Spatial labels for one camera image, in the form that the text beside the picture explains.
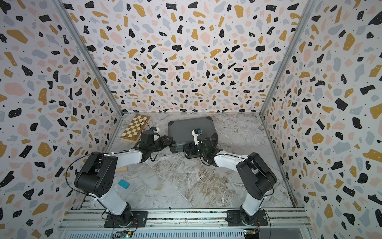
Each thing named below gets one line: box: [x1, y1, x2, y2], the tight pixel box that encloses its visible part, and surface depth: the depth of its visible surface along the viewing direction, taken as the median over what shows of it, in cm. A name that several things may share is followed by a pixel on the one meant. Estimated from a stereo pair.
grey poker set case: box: [167, 116, 219, 153], surface depth 100 cm
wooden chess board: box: [119, 114, 152, 143], surface depth 111 cm
